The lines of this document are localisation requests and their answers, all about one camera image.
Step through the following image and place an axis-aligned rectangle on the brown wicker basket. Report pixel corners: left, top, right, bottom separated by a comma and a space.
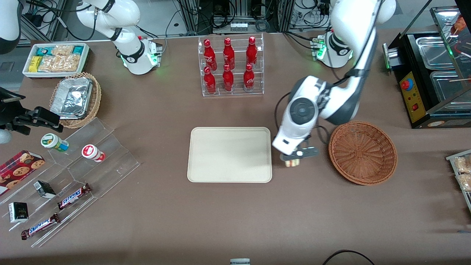
328, 121, 398, 186

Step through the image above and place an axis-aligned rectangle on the red cookie box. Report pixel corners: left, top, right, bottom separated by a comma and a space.
0, 150, 45, 196

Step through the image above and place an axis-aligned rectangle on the steel warmer pan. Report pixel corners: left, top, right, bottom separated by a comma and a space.
416, 36, 457, 70
430, 70, 471, 111

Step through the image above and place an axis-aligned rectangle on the light wicker basket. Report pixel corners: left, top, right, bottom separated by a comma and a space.
50, 72, 102, 129

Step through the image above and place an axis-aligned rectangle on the clear rice cracker bag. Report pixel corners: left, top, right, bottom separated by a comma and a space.
52, 45, 74, 57
59, 54, 81, 73
38, 55, 61, 73

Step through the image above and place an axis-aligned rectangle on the red label yogurt cup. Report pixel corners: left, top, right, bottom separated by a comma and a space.
81, 144, 106, 163

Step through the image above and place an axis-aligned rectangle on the clear acrylic stepped display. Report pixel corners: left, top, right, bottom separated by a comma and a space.
0, 118, 141, 248

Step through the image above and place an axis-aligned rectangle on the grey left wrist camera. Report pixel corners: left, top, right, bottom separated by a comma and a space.
279, 146, 319, 162

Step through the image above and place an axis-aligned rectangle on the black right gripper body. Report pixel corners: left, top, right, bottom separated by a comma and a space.
0, 87, 36, 128

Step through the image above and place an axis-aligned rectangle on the metal tray with snacks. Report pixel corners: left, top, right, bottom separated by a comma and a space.
446, 149, 471, 214

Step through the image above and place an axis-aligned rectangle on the clear acrylic bottle rack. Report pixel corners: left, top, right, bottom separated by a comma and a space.
198, 33, 265, 97

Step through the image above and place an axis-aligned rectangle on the black food warmer cabinet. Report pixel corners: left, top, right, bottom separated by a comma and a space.
383, 6, 471, 129

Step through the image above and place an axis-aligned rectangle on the black cable loop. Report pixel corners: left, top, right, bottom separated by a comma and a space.
322, 250, 376, 265

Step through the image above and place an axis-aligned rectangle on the red cola bottle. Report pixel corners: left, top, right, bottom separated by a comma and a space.
223, 38, 235, 70
246, 36, 258, 67
203, 67, 216, 95
222, 64, 234, 92
203, 39, 217, 70
243, 63, 255, 92

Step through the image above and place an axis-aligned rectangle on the white rectangular snack bin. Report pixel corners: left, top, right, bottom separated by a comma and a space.
22, 43, 90, 79

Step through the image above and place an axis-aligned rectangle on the Snickers chocolate bar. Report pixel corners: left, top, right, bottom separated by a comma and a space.
57, 183, 91, 210
21, 213, 60, 240

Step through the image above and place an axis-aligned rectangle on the clear fried snack bag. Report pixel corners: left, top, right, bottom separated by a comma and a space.
456, 173, 471, 192
453, 155, 471, 173

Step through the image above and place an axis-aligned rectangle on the small black box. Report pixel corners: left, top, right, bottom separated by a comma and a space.
8, 202, 29, 223
33, 180, 56, 199

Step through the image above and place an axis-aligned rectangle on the green label yogurt cup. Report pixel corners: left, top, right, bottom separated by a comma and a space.
40, 133, 69, 152

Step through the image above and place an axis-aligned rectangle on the beige plastic tray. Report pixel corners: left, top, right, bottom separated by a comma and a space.
187, 127, 272, 183

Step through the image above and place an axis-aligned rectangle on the aluminium foil container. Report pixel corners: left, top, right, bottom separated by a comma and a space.
50, 77, 93, 120

